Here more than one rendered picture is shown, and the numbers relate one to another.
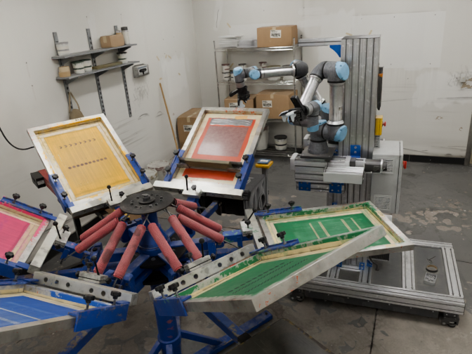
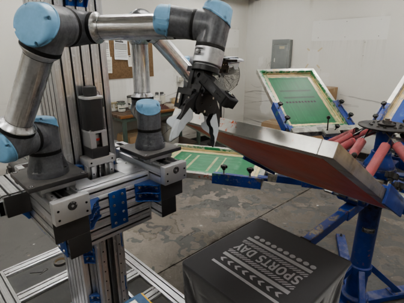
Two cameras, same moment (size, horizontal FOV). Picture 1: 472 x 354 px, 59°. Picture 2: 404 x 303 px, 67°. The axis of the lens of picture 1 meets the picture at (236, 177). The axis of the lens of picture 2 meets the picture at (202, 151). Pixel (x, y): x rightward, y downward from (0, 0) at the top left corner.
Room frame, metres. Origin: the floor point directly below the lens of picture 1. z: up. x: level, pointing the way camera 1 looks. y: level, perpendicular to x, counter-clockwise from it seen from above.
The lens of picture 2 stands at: (4.16, 0.22, 1.72)
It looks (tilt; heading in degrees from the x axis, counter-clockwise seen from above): 18 degrees down; 203
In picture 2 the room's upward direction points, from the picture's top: straight up
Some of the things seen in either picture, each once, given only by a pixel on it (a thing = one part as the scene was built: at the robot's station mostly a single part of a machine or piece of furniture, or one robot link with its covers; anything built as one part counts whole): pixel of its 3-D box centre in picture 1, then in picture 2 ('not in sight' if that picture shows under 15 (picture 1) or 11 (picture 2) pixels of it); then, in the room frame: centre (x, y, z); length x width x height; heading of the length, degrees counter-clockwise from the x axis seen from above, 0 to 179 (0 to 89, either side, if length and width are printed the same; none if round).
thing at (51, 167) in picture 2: not in sight; (47, 160); (3.35, -0.79, 1.31); 0.15 x 0.15 x 0.10
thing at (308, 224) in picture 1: (305, 221); (231, 152); (2.22, -0.39, 1.05); 1.08 x 0.61 x 0.23; 96
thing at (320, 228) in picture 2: (204, 217); (326, 227); (2.69, 0.25, 0.89); 1.24 x 0.06 x 0.06; 156
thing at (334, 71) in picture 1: (335, 102); (140, 68); (2.79, -0.71, 1.63); 0.15 x 0.12 x 0.55; 45
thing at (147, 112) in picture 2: (319, 129); (148, 113); (2.89, -0.62, 1.42); 0.13 x 0.12 x 0.14; 45
